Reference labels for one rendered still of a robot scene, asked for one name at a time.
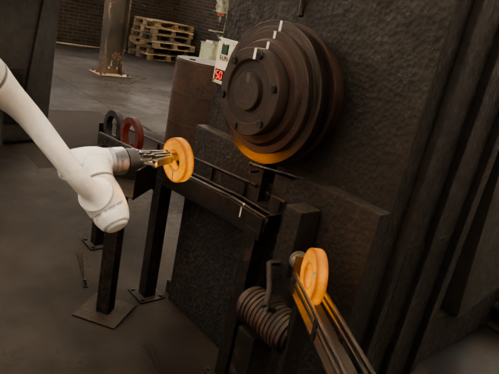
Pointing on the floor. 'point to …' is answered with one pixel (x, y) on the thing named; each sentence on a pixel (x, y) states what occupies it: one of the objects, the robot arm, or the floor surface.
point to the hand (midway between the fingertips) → (177, 155)
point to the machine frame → (364, 172)
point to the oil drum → (190, 97)
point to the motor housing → (258, 332)
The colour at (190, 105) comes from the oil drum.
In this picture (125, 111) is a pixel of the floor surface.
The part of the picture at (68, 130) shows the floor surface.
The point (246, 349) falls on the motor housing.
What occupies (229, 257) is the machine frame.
